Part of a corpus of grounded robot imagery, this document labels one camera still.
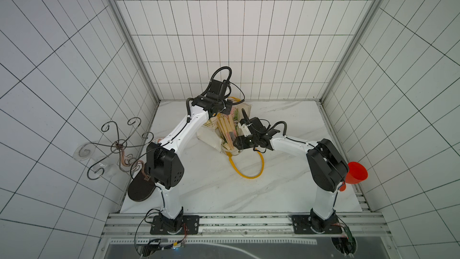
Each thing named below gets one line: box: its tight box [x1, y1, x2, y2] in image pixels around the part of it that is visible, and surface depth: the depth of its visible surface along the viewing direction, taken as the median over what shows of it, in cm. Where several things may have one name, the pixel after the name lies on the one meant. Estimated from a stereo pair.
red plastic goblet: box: [339, 161, 369, 192], surface depth 74 cm
